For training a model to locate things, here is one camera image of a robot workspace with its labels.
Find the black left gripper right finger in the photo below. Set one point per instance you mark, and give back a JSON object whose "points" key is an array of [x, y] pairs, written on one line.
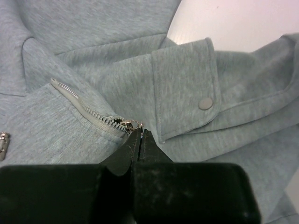
{"points": [[167, 192]]}

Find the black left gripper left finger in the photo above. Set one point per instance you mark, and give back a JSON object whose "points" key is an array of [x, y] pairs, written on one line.
{"points": [[71, 193]]}

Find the grey zip-up jacket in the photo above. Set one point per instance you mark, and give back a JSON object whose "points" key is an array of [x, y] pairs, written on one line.
{"points": [[72, 70]]}

